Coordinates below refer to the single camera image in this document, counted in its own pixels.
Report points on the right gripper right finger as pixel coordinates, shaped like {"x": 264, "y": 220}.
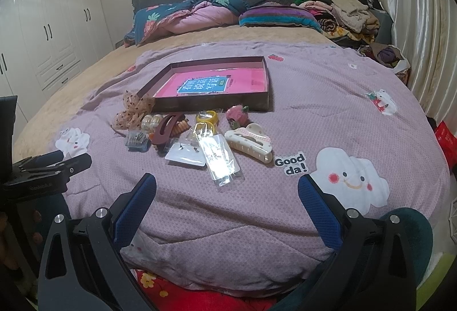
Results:
{"x": 370, "y": 267}

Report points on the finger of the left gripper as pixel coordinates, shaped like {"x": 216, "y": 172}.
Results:
{"x": 42, "y": 161}
{"x": 59, "y": 173}

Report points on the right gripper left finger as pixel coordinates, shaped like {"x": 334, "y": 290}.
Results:
{"x": 82, "y": 267}

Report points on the maroon hair claw clip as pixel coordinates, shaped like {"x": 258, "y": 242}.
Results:
{"x": 162, "y": 133}

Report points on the white earring card packet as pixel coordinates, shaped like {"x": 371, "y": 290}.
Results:
{"x": 186, "y": 154}

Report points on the yellow rings plastic bag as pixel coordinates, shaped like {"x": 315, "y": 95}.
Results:
{"x": 206, "y": 124}

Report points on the clear plastic jewelry packet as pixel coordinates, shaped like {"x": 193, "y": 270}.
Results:
{"x": 220, "y": 160}

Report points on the pink fluffy strawberry clip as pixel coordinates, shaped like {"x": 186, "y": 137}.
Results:
{"x": 237, "y": 116}

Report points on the tan bed blanket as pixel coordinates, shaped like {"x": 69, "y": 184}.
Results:
{"x": 65, "y": 103}

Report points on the red floral blanket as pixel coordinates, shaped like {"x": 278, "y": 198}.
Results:
{"x": 167, "y": 296}

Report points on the white wardrobe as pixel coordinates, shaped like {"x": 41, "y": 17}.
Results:
{"x": 44, "y": 45}

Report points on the red bag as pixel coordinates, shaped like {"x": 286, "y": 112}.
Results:
{"x": 447, "y": 142}

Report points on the navy pink folded duvet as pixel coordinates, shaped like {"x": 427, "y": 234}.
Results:
{"x": 161, "y": 20}

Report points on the purple patterned quilt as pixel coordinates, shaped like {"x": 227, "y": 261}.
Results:
{"x": 344, "y": 119}

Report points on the pink blue book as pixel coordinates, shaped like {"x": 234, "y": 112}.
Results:
{"x": 214, "y": 81}

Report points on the dark cardboard tray box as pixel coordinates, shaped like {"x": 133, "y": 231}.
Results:
{"x": 193, "y": 103}

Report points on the pile of folded clothes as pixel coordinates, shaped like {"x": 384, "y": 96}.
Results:
{"x": 362, "y": 25}

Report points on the cream pleated curtain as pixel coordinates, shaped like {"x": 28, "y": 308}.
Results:
{"x": 425, "y": 32}

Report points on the striped purple teal pillow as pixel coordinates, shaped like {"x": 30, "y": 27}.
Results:
{"x": 278, "y": 15}

